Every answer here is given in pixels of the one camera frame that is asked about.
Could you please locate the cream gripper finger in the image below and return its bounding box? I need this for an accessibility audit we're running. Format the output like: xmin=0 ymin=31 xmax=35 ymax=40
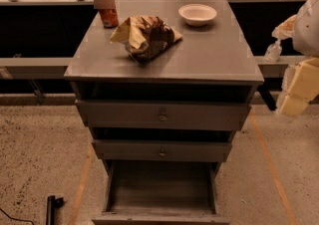
xmin=282 ymin=58 xmax=319 ymax=102
xmin=276 ymin=95 xmax=309 ymax=116

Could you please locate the brown chip bag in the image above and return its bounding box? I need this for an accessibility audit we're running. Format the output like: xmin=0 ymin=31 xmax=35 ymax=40
xmin=110 ymin=15 xmax=182 ymax=64

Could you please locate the red coke can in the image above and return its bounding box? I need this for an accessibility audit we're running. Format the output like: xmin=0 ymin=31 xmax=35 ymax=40
xmin=99 ymin=9 xmax=119 ymax=28

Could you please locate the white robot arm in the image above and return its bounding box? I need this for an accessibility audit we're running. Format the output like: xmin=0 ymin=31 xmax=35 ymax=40
xmin=272 ymin=0 xmax=319 ymax=116

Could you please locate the grey wooden drawer cabinet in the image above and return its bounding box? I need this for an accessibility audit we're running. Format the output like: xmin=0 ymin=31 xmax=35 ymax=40
xmin=63 ymin=0 xmax=265 ymax=225

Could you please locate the grey open bottom drawer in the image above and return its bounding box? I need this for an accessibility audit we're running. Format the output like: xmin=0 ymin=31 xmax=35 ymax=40
xmin=92 ymin=160 xmax=230 ymax=225

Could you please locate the grey middle drawer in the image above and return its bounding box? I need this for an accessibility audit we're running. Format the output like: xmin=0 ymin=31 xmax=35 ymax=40
xmin=93 ymin=139 xmax=231 ymax=162

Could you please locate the grey top drawer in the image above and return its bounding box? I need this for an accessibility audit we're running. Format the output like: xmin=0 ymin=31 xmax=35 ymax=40
xmin=76 ymin=100 xmax=250 ymax=130

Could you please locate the clear sanitizer pump bottle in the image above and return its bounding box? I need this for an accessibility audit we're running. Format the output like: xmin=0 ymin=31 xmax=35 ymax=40
xmin=264 ymin=40 xmax=282 ymax=63

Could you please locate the white paper bowl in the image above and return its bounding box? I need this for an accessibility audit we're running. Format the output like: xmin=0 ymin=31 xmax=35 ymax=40
xmin=178 ymin=4 xmax=217 ymax=27

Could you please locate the black floor stand post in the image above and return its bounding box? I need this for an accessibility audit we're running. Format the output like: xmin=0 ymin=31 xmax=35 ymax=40
xmin=46 ymin=195 xmax=64 ymax=225

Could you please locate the black floor cable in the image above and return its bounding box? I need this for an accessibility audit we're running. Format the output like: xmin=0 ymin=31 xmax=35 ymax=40
xmin=0 ymin=207 xmax=36 ymax=225

